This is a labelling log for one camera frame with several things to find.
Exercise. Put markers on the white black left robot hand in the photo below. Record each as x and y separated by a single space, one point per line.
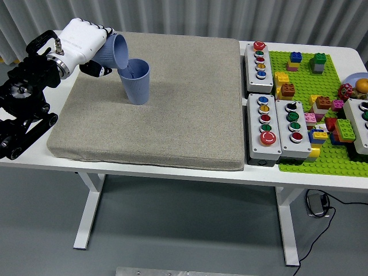
80 40

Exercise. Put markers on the blue ribbed cup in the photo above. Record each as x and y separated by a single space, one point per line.
109 53
138 89

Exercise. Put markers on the grey pleated curtain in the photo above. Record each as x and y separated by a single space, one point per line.
184 15

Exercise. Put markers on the grey-brown fabric mat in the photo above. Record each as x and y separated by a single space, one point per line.
178 109

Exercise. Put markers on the white table leg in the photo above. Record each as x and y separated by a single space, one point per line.
89 207
287 224

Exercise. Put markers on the five-button control box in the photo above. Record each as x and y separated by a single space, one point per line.
258 149

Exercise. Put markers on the brown brick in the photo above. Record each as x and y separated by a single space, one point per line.
287 89

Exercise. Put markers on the blue yellow pink brick stack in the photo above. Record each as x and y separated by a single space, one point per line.
294 59

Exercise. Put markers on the green studded baseplate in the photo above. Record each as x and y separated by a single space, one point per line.
304 83

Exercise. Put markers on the green grey brick stack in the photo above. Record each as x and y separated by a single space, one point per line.
317 64

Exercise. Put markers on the light pink brick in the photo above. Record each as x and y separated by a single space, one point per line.
310 118

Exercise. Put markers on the white brick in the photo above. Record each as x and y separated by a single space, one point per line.
317 111

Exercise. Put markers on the yellow cylinder brick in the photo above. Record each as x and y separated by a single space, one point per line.
314 152

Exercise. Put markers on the red brick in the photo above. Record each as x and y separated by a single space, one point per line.
330 124

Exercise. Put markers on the magenta brick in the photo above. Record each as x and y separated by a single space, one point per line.
337 105

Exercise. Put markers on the red valve wheel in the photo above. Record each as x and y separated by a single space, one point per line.
345 91

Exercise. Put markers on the light blue plate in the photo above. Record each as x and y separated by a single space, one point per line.
352 78

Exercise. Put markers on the green orange brick stack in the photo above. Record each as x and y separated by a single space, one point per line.
345 130

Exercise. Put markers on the orange toy fruit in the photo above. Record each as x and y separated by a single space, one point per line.
362 84

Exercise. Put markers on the grey power adapter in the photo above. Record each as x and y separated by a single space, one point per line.
314 204

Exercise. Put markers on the grey control box, black buttons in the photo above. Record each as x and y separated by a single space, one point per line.
356 129

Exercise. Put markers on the control box with black switch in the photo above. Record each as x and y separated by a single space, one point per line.
297 148

